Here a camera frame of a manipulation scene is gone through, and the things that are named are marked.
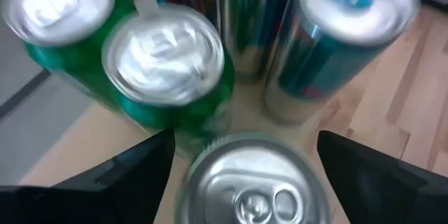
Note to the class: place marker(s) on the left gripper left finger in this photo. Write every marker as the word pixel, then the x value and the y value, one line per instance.
pixel 87 199

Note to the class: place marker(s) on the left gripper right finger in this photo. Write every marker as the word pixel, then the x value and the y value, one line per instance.
pixel 392 196

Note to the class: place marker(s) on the green Sprite can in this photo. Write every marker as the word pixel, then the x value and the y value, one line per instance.
pixel 164 56
pixel 252 182
pixel 59 7

